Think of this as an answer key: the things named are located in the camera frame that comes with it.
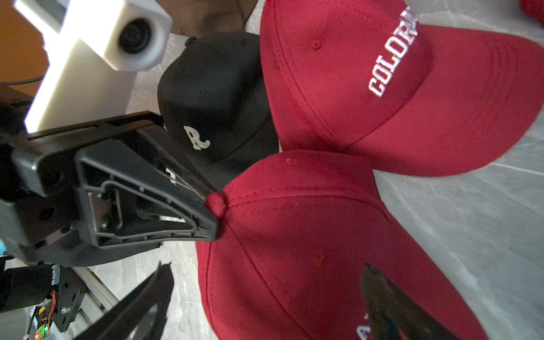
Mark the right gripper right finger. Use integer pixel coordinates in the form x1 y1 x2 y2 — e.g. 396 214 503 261
360 264 457 339

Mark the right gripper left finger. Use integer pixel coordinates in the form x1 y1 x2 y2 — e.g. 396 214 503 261
76 263 174 340

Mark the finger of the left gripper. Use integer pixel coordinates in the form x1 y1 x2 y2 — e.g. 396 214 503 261
75 126 220 248

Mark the red colorado cap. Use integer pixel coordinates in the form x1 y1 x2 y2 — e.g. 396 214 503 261
260 1 543 177
196 150 487 339

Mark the black R cap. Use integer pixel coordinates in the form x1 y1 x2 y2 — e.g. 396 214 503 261
157 32 280 190

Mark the red Colorado cap front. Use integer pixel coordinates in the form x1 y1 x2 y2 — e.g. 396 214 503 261
196 150 487 339

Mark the brown Colorado cap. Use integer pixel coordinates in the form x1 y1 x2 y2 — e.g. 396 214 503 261
157 0 257 38

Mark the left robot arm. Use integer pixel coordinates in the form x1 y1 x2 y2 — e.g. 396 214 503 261
1 86 218 330

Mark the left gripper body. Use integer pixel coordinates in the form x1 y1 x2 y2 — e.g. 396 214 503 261
1 86 164 266

